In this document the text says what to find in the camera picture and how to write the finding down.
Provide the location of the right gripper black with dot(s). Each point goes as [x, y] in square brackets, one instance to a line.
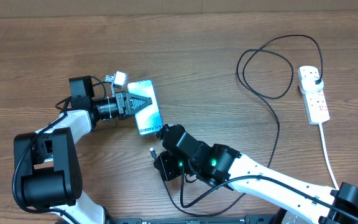
[167, 163]

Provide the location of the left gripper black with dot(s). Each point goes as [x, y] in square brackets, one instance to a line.
[125, 109]

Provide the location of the blue Galaxy smartphone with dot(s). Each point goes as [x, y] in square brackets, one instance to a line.
[148, 119]

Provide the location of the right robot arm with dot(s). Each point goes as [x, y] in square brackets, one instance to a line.
[222, 166]

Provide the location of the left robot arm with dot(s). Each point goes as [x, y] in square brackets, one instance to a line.
[47, 176]

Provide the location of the white charger plug adapter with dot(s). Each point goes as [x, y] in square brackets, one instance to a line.
[309, 85]

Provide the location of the white power strip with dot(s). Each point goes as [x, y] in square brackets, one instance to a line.
[315, 103]

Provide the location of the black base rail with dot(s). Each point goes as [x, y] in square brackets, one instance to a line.
[247, 219]

